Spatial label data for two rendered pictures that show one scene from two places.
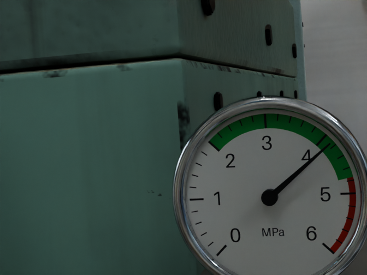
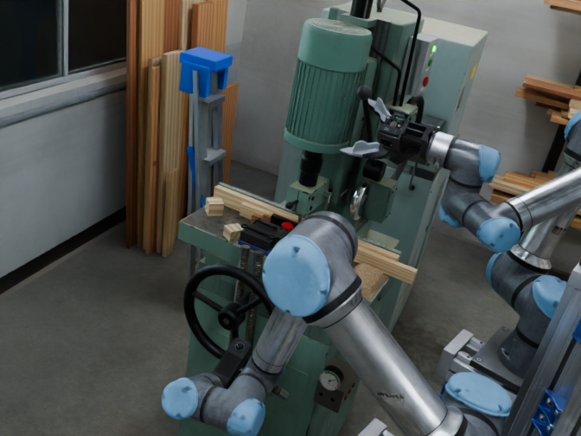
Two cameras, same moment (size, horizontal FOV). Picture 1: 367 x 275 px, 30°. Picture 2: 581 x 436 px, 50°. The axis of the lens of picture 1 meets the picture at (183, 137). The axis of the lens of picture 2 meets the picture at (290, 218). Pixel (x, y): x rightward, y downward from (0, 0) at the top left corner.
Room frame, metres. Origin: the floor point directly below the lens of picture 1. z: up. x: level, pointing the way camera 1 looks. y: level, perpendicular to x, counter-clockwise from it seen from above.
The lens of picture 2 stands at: (-1.08, -0.01, 1.77)
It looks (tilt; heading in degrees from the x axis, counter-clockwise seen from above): 27 degrees down; 8
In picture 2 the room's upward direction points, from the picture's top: 11 degrees clockwise
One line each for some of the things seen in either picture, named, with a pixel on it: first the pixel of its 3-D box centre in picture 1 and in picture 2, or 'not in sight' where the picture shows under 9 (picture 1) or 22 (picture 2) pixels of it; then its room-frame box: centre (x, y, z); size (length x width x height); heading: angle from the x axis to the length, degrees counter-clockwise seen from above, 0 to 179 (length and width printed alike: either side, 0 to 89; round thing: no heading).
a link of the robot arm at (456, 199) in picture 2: not in sight; (462, 203); (0.27, -0.22, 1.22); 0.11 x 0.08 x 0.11; 31
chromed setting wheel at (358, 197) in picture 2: not in sight; (360, 200); (0.59, 0.02, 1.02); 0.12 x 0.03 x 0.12; 166
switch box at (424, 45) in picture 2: not in sight; (418, 65); (0.77, -0.05, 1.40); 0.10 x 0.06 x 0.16; 166
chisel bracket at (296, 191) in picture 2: not in sight; (308, 195); (0.52, 0.16, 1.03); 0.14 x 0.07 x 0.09; 166
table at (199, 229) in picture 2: not in sight; (277, 259); (0.39, 0.20, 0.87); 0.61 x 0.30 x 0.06; 76
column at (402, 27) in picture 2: not in sight; (351, 130); (0.78, 0.10, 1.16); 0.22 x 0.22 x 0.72; 76
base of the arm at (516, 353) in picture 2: not in sight; (533, 347); (0.30, -0.50, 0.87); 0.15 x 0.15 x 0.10
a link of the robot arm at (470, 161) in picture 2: not in sight; (472, 161); (0.28, -0.21, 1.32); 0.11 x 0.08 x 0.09; 75
